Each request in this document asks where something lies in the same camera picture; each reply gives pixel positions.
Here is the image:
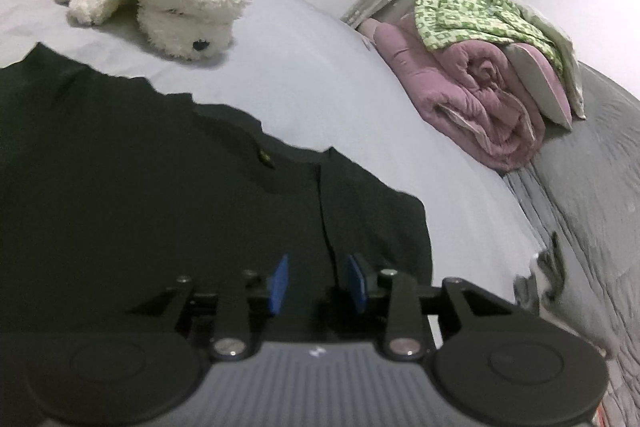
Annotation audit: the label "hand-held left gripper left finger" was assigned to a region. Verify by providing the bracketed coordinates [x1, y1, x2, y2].
[127, 253, 291, 362]

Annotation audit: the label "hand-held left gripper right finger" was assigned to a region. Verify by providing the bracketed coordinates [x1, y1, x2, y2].
[345, 251, 521, 362]

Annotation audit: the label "black garment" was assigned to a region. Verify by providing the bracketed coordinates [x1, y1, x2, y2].
[0, 43, 435, 348]

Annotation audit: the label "folded grey clothes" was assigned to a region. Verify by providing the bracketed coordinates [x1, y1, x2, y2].
[512, 232, 566, 313]

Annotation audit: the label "pink quilt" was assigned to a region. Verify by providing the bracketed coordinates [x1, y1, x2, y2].
[372, 19, 547, 172]

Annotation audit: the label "grey quilt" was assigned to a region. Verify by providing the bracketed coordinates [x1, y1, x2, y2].
[502, 62, 640, 408]

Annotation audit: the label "pink and white pillow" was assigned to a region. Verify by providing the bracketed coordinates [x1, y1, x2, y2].
[504, 42, 574, 131]

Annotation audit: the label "green patterned blanket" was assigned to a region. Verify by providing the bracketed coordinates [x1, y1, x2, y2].
[414, 0, 566, 80]

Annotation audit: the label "cream patterned cloth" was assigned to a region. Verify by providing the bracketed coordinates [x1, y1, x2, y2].
[517, 0, 587, 120]

